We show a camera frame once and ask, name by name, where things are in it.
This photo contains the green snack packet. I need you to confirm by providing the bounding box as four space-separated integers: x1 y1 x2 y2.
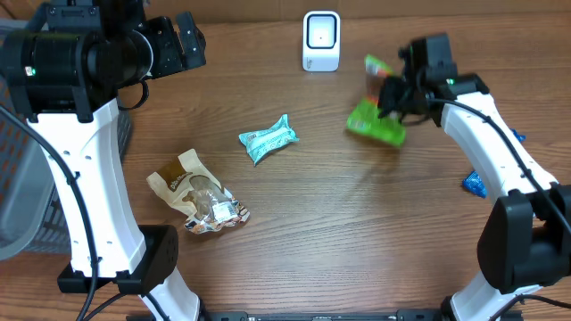
346 54 406 147

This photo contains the blue snack packet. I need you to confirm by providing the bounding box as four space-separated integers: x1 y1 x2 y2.
457 127 529 202

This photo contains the light teal snack packet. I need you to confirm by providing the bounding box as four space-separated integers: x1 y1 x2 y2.
238 114 299 165

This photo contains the beige brown Pantree snack bag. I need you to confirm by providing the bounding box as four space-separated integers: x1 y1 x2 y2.
146 149 250 235

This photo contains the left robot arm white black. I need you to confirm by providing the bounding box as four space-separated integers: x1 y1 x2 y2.
1 1 206 321

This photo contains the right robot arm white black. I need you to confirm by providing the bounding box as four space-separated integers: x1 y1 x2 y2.
378 34 570 321

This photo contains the white barcode scanner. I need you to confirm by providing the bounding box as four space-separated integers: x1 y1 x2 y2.
302 11 341 72

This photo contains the black rail at table edge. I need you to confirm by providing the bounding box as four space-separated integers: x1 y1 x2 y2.
124 307 523 321

